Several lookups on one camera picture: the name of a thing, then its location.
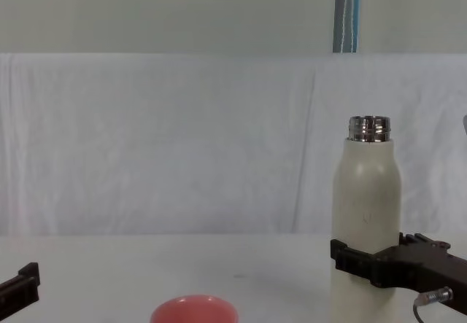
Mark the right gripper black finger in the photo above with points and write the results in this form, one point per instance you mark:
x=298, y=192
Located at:
x=354, y=261
x=419, y=240

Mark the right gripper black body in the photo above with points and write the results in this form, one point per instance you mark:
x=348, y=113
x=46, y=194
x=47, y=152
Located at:
x=412, y=268

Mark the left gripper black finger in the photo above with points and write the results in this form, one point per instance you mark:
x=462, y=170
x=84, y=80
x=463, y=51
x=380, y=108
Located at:
x=22, y=288

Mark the cream vacuum bottle steel neck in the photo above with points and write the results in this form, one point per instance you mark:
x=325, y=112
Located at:
x=366, y=199

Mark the white table cloth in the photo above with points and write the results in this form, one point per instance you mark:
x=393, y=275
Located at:
x=219, y=279

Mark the white wrinkled backdrop cloth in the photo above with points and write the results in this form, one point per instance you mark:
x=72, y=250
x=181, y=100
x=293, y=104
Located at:
x=182, y=144

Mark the grey striped post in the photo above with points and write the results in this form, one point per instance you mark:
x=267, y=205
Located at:
x=346, y=9

